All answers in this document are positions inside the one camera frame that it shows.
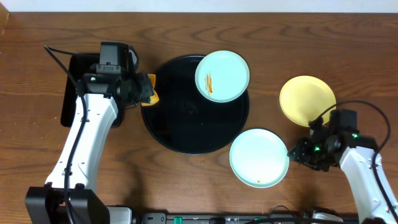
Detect yellow green sponge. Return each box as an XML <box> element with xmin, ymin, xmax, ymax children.
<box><xmin>140</xmin><ymin>73</ymin><xmax>160</xmax><ymax>108</ymax></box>

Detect light blue plate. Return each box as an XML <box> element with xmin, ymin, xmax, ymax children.
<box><xmin>195</xmin><ymin>50</ymin><xmax>250</xmax><ymax>103</ymax></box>
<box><xmin>229</xmin><ymin>129</ymin><xmax>289</xmax><ymax>189</ymax></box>

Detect yellow plate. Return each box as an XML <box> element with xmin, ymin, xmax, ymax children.
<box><xmin>279</xmin><ymin>75</ymin><xmax>336</xmax><ymax>127</ymax></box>

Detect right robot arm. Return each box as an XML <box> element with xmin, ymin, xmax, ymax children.
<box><xmin>287</xmin><ymin>131</ymin><xmax>397</xmax><ymax>223</ymax></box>

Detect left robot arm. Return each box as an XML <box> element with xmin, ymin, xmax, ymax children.
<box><xmin>25</xmin><ymin>72</ymin><xmax>159</xmax><ymax>223</ymax></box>

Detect round black tray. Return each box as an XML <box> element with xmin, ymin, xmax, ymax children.
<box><xmin>141</xmin><ymin>55</ymin><xmax>249</xmax><ymax>154</ymax></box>

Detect black rectangular bin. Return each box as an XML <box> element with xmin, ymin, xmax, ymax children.
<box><xmin>60</xmin><ymin>52</ymin><xmax>125</xmax><ymax>128</ymax></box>

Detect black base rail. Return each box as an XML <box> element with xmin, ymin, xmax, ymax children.
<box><xmin>136</xmin><ymin>212</ymin><xmax>358</xmax><ymax>224</ymax></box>

